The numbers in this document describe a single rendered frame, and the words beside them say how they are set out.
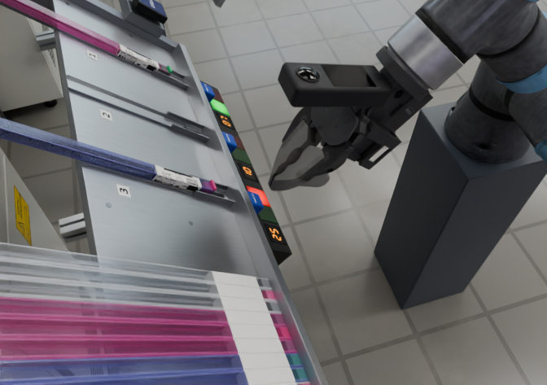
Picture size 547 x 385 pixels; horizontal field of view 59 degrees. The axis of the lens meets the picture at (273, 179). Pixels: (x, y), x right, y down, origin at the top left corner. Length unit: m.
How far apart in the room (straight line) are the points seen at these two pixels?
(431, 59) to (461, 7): 0.05
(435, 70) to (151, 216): 0.32
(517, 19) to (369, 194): 1.03
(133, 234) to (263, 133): 1.23
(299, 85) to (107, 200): 0.21
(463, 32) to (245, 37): 1.59
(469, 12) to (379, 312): 0.94
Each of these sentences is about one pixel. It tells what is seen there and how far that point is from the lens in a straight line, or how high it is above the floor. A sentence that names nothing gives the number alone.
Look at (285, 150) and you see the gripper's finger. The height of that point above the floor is 0.76.
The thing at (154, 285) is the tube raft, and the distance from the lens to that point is 0.42.
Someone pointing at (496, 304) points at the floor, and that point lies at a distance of 1.44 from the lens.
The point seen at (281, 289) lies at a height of 0.74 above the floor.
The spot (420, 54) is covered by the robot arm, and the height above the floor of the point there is 0.89.
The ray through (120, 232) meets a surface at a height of 0.84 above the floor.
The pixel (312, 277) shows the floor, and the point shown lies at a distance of 1.35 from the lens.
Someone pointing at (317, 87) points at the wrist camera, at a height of 0.88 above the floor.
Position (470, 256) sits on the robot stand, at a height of 0.22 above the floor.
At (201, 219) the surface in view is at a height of 0.76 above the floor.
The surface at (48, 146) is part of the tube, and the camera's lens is 0.47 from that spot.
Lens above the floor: 1.20
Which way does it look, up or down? 52 degrees down
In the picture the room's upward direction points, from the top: straight up
